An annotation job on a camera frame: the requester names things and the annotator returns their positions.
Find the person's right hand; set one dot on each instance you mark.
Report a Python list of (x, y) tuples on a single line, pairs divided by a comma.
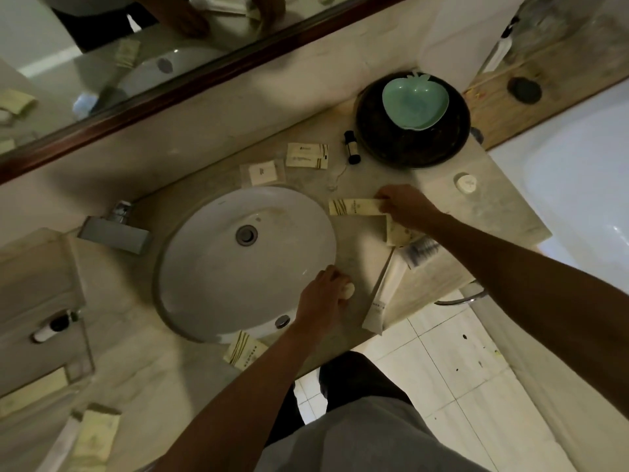
[(410, 206)]

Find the person's left hand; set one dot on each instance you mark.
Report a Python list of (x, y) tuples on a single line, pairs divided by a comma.
[(319, 302)]

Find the round white soap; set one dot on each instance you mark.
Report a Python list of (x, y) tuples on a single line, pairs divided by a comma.
[(349, 291), (465, 183)]

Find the clear packet with dark comb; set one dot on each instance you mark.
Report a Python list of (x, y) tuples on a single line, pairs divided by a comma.
[(421, 251)]

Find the long white toothbrush packet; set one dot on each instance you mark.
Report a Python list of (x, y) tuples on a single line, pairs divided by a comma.
[(61, 447), (385, 294)]

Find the small dark toiletry bottle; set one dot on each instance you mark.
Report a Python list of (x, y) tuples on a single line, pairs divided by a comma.
[(56, 326), (352, 147)]

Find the small square white packet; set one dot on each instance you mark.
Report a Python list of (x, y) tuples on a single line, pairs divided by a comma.
[(262, 173)]

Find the transparent tray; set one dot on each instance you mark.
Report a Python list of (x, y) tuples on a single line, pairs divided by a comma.
[(39, 280)]

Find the person's left forearm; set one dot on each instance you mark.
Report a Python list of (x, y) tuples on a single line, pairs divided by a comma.
[(236, 403)]

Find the person's right forearm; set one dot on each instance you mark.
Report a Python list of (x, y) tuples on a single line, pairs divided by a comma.
[(540, 299)]

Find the person's grey shirt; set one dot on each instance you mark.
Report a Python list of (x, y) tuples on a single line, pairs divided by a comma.
[(368, 437)]

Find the black round bowl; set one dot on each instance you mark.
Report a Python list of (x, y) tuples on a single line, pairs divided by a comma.
[(408, 147)]

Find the small dark knob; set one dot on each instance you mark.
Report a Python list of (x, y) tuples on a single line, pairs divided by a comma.
[(476, 136)]

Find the green apple-shaped dish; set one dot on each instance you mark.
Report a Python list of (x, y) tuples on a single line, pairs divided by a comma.
[(413, 103)]

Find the white sink basin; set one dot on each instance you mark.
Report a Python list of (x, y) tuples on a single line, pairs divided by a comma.
[(206, 290)]

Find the dark round stopper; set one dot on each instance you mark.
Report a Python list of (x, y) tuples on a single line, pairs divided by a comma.
[(524, 89)]

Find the white bathtub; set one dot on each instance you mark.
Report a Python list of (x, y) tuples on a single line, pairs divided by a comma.
[(580, 191)]

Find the white hanging towel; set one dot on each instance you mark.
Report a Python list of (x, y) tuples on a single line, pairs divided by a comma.
[(462, 39)]

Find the white bottle with black cap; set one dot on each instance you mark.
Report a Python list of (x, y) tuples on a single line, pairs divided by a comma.
[(499, 54)]

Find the brown stone bathtub ledge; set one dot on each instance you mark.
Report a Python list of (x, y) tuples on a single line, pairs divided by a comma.
[(565, 58)]

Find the chrome square faucet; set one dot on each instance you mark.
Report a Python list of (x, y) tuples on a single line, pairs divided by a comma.
[(113, 235)]

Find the wooden framed mirror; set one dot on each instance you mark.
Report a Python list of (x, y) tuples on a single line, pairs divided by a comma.
[(73, 93)]

